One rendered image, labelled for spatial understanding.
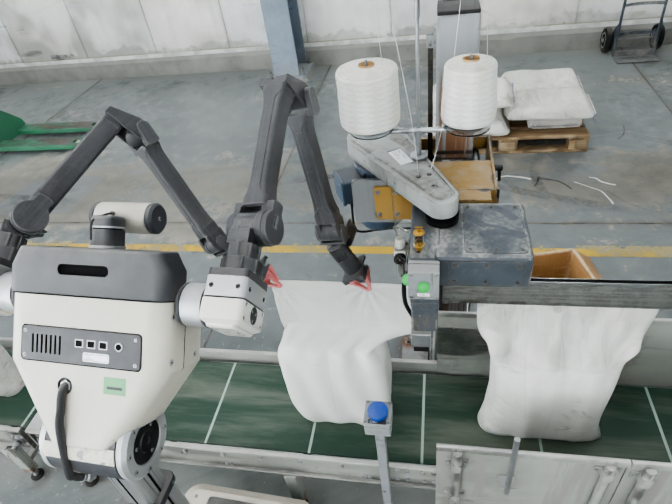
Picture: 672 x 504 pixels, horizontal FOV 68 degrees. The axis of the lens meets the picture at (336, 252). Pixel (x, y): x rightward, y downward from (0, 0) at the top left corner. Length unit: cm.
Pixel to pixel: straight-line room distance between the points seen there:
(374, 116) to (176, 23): 583
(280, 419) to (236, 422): 18
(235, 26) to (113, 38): 166
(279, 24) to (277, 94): 490
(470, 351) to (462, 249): 88
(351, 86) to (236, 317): 66
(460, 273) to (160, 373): 72
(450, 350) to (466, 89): 112
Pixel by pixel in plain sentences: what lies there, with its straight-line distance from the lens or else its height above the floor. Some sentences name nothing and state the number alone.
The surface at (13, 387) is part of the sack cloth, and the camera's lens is 276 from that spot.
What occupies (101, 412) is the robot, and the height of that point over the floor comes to 132.
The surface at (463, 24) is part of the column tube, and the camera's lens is 150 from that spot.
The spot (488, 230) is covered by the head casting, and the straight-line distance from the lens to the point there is 133.
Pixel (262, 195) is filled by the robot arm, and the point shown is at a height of 158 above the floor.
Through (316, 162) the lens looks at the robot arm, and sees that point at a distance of 134.
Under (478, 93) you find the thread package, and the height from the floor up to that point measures 163.
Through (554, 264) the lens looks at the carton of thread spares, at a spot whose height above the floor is 15.
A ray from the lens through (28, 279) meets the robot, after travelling 122.
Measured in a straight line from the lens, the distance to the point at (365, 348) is 171.
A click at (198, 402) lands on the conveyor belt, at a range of 229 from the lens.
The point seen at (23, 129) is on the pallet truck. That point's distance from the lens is 659.
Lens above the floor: 215
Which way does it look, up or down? 39 degrees down
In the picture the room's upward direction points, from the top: 9 degrees counter-clockwise
